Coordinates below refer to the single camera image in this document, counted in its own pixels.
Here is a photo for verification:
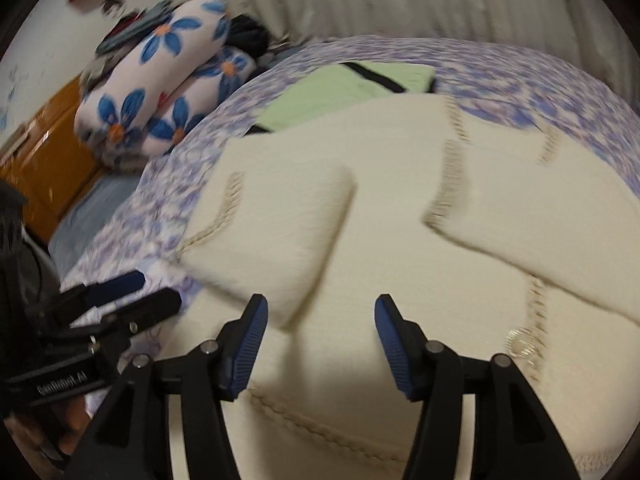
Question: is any cream knit cardigan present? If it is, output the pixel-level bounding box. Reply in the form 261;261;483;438
167;94;639;479

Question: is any black clothing pile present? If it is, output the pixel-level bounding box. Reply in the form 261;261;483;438
226;14;270;60

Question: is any blue purple floral bed blanket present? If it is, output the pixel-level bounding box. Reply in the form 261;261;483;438
60;34;640;411

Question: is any upper floral rolled pillow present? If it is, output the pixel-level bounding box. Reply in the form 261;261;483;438
74;0;230;171

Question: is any floral rolled pillow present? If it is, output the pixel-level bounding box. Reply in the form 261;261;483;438
74;0;230;171
104;47;257;171

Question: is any lower floral rolled pillow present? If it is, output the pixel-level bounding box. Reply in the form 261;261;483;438
104;47;257;171

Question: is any light green folded garment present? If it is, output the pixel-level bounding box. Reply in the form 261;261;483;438
247;61;436;134

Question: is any white patterned curtain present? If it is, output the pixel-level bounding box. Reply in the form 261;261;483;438
226;0;639;102

